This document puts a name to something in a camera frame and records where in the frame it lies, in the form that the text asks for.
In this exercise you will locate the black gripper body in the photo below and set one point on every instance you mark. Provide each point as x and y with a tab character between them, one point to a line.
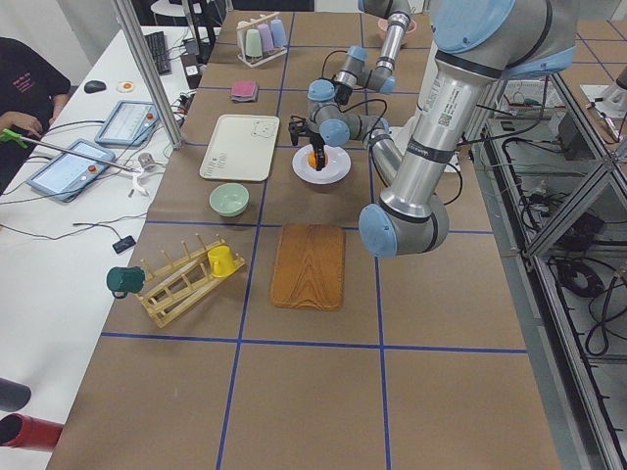
315	143

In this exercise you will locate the orange fruit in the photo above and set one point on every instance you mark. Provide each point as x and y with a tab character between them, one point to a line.
311	160

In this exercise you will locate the white plate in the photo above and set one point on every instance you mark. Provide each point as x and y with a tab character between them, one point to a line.
337	167

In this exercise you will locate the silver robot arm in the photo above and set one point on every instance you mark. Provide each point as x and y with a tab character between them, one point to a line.
328	123
478	43

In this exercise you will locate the cream rectangular tray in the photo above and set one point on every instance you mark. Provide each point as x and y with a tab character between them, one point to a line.
241	148

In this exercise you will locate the brown wooden tray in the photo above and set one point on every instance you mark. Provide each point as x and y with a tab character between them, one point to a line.
309	267

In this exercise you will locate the pink and grey sponge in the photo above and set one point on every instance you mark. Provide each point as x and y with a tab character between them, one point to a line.
244	91

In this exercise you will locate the green plastic cup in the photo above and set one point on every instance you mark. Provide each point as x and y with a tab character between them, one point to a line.
253	45

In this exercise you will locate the purple plastic cup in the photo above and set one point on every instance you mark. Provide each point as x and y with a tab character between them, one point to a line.
266	37

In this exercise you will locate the blue plastic cup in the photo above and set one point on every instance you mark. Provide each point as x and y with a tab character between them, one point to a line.
278	33

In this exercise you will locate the green ceramic bowl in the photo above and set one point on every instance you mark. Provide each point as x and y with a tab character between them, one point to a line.
229	199

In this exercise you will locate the pink bowl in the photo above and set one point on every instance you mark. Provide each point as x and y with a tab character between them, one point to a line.
382	26

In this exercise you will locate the yellow mug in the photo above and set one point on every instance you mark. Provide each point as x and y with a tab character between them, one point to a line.
221	261

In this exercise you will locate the black keyboard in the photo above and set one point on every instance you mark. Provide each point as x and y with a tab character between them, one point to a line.
159	51

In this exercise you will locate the far teach pendant tablet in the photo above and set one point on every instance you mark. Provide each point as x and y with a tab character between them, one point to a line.
128	125

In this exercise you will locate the teach pendant tablet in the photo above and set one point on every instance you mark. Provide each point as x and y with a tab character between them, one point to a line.
65	176
128	125

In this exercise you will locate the black computer mouse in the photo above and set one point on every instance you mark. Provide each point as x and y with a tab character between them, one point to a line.
94	86

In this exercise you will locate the small black device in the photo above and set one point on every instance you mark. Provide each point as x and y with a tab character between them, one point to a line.
123	244

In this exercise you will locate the wooden dish rack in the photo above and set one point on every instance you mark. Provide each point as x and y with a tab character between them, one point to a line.
180	283

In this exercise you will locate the dark green mug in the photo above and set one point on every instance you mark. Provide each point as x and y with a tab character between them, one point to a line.
124	280

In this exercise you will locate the near teach pendant tablet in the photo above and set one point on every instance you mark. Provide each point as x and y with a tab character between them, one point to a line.
65	176

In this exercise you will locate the person in black shirt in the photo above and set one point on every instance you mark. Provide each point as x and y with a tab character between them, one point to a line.
33	91

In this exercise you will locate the reacher grabber stick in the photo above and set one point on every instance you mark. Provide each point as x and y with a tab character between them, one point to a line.
8	135

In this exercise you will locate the red cylinder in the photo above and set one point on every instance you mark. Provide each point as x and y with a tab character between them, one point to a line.
26	432

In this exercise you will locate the white wire cup rack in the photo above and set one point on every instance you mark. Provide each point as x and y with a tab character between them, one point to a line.
241	29

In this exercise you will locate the aluminium frame post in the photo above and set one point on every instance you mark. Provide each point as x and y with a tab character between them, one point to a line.
134	36

